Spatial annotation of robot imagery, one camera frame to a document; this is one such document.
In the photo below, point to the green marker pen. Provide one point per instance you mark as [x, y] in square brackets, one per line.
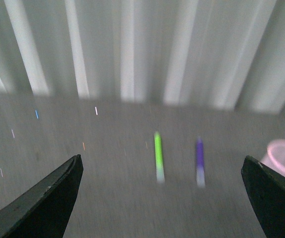
[159, 158]

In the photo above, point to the purple marker pen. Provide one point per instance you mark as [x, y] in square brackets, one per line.
[200, 163]

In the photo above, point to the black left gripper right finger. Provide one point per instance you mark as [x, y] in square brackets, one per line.
[266, 192]

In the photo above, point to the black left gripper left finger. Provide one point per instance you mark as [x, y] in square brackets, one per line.
[45, 209]

